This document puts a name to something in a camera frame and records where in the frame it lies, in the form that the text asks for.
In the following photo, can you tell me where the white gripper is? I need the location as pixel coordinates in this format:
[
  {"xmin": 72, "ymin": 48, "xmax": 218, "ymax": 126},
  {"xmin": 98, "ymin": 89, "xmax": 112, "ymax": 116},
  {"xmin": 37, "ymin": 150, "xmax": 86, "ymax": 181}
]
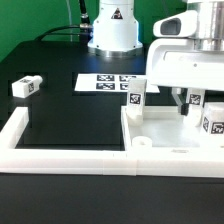
[{"xmin": 146, "ymin": 38, "xmax": 224, "ymax": 116}]

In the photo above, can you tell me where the white square tabletop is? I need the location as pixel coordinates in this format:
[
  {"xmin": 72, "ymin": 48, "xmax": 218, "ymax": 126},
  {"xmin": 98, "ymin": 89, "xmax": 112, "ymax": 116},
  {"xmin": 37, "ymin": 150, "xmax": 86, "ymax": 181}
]
[{"xmin": 121, "ymin": 106, "xmax": 214, "ymax": 151}]

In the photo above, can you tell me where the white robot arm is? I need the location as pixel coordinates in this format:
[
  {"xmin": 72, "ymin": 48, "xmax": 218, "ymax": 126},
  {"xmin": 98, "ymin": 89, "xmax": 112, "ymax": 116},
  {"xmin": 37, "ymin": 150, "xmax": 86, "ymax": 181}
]
[{"xmin": 88, "ymin": 0, "xmax": 224, "ymax": 92}]

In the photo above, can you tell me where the white marker sheet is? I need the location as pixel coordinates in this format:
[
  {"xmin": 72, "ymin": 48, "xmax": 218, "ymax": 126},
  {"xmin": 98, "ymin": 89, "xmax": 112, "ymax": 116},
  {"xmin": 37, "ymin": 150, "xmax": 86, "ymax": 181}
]
[{"xmin": 73, "ymin": 73, "xmax": 160, "ymax": 94}]

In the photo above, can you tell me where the white U-shaped fence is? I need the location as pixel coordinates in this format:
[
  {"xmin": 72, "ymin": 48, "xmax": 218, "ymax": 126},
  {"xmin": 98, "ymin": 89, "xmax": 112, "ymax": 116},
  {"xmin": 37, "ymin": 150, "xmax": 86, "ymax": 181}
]
[{"xmin": 0, "ymin": 107, "xmax": 224, "ymax": 178}]

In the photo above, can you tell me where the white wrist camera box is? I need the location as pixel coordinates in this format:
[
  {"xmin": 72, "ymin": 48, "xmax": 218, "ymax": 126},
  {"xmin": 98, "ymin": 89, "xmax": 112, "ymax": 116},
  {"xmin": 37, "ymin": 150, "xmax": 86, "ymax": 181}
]
[{"xmin": 153, "ymin": 10, "xmax": 198, "ymax": 38}]

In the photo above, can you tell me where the black cable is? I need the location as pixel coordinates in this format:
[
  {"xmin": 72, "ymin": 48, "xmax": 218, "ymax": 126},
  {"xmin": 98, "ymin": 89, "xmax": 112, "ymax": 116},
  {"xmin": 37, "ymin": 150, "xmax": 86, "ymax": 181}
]
[{"xmin": 34, "ymin": 0, "xmax": 93, "ymax": 42}]

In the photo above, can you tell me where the grey thin cable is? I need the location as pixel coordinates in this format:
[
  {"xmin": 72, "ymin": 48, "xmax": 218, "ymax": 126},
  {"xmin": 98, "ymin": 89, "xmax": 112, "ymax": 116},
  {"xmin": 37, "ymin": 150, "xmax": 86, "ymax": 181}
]
[{"xmin": 65, "ymin": 0, "xmax": 74, "ymax": 42}]

